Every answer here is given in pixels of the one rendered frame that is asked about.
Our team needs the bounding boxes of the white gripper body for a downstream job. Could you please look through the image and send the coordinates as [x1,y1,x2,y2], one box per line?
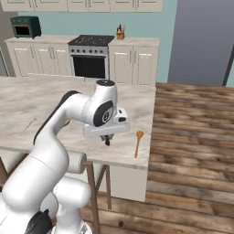
[82,119,132,139]

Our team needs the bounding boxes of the wooden spoon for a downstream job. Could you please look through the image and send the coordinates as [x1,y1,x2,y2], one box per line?
[133,130,145,160]

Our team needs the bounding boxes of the white kitchen island cabinet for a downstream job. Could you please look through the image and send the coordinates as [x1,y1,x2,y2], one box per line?
[91,163,150,203]

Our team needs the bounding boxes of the white cushion wooden stool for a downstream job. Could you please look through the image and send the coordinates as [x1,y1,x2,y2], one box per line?
[65,151,112,234]

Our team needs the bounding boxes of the steel oven with black hob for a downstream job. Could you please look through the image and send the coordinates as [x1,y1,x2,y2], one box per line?
[67,34,115,81]

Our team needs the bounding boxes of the metallic utensil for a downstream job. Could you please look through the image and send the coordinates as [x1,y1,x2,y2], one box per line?
[23,117,38,133]

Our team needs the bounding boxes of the white lower cupboards, two doors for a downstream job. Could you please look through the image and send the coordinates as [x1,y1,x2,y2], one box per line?
[108,37,161,87]

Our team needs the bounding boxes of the white lower cupboards, three doors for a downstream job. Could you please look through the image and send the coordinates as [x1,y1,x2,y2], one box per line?
[4,35,75,78]

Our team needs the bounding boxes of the wooden knife block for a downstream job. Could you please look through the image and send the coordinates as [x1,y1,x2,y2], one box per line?
[115,24,126,41]

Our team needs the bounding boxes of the white upper cupboards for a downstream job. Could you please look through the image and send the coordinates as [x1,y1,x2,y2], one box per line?
[0,0,165,14]

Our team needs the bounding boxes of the dark green toaster oven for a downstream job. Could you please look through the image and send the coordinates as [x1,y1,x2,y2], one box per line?
[10,16,42,39]

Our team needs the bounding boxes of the grey fridge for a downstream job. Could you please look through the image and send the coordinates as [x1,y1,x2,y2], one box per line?
[0,10,18,78]

